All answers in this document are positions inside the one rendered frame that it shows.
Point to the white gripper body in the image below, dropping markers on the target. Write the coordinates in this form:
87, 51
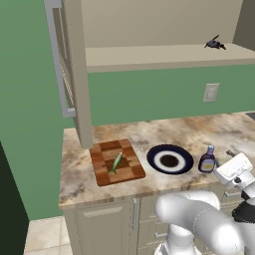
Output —
234, 167

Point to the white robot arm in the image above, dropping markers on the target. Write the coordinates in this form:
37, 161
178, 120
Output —
194, 214

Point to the purple condiment bottle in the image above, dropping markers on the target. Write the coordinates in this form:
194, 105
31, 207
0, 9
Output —
207, 163

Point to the blue and white plate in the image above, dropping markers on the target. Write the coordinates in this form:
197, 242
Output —
170, 160

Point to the wooden checkered cutting board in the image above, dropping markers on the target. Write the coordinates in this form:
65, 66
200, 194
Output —
124, 174

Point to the beige base cabinet door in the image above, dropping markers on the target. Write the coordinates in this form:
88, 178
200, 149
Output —
103, 229

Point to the beige drawer front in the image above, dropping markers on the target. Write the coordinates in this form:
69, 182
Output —
147, 209
227, 201
147, 234

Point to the dark hob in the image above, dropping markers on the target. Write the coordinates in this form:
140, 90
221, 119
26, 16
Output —
251, 116

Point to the small black object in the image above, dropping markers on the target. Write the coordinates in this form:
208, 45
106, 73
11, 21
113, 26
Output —
214, 44

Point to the dark fridge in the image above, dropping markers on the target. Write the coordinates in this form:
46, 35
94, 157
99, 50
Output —
11, 205

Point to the white wall outlet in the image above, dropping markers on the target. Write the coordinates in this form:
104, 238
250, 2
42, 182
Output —
211, 92

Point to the beige wall cabinet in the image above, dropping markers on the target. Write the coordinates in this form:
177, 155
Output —
159, 56

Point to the beige wall cabinet door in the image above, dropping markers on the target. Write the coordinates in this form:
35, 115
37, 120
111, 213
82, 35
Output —
81, 83

